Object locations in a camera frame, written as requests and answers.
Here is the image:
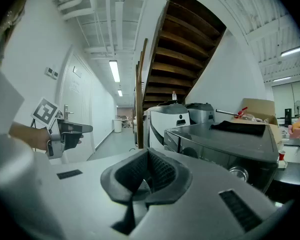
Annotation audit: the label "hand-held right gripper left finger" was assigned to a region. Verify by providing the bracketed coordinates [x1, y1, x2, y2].
[100, 148, 151, 205]

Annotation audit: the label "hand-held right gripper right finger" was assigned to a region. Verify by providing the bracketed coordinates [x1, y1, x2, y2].
[146, 147, 193, 206]

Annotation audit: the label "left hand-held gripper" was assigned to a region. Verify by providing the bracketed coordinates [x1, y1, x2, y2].
[30, 97, 94, 160]

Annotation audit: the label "person's left forearm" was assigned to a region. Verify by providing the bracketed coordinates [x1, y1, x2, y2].
[8, 121, 51, 152]

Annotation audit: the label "dark grey washing machine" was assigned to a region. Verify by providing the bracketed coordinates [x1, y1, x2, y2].
[163, 122, 281, 195]

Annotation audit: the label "silver control knob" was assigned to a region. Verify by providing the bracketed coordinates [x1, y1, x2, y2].
[228, 166, 249, 183]

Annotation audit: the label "white bin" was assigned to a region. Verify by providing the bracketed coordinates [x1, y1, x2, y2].
[112, 118, 123, 134]

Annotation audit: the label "white and black appliance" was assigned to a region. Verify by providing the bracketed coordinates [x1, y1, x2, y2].
[142, 103, 191, 150]

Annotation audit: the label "grey appliance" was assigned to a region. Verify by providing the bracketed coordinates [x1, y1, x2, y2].
[184, 102, 216, 125]

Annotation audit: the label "black cloth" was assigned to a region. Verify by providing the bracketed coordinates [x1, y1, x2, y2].
[209, 120, 267, 136]

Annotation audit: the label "silver metal rod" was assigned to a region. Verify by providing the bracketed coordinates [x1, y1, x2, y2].
[215, 108, 241, 117]

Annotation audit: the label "clear plastic bags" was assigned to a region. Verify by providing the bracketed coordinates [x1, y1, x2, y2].
[239, 113, 269, 124]

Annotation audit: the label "large cardboard box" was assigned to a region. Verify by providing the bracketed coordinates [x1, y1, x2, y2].
[230, 97, 282, 145]

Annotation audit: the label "wooden staircase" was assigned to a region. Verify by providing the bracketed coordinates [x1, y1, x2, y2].
[134, 0, 227, 150]

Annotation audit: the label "white sink basin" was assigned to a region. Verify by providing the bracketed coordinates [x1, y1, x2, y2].
[281, 145, 300, 164]

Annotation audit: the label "black upright box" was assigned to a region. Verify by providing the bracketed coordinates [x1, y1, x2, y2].
[284, 108, 294, 128]

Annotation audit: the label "pink armchair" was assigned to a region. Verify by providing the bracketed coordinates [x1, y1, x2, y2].
[287, 116, 300, 140]

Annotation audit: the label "silver door handle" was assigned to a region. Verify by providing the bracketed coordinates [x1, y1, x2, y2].
[64, 104, 75, 121]

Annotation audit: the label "white ceiling duct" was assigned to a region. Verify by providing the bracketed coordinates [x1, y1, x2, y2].
[52, 0, 96, 21]

